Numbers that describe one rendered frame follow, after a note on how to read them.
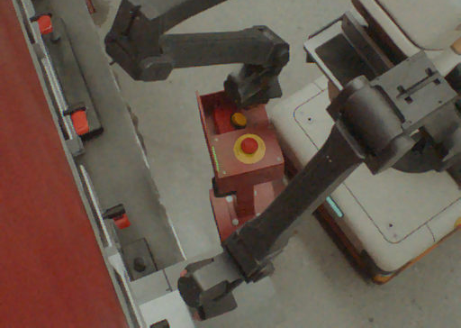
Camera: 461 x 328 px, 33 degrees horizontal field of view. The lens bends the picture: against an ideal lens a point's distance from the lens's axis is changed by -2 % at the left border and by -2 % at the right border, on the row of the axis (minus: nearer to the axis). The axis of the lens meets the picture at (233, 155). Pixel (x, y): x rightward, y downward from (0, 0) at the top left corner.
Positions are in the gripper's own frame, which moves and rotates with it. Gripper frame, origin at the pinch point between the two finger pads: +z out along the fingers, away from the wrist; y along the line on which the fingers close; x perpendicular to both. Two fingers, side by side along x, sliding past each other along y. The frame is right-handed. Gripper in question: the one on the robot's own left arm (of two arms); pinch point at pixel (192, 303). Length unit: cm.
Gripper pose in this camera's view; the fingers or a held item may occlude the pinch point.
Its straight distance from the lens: 149.2
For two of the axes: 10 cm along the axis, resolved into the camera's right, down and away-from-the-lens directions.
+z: -4.4, 4.8, 7.6
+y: 3.9, 8.6, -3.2
